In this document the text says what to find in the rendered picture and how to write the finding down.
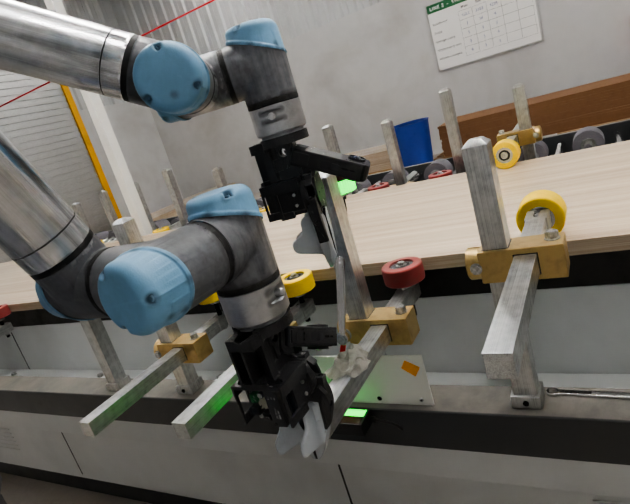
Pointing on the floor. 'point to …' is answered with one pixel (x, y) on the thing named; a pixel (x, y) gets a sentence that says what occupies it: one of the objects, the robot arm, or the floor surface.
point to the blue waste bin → (414, 142)
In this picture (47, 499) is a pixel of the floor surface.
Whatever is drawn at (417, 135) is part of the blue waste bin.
